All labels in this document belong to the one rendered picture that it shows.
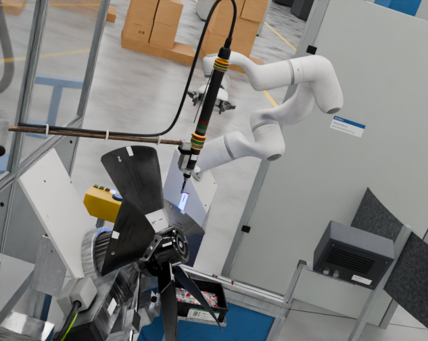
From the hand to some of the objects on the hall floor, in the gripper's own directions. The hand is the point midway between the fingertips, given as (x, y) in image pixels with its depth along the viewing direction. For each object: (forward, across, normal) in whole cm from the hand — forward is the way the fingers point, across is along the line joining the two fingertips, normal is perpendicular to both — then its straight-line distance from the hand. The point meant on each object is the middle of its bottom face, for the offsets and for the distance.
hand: (208, 104), depth 181 cm
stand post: (+19, -33, +164) cm, 169 cm away
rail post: (-31, +54, +164) cm, 176 cm away
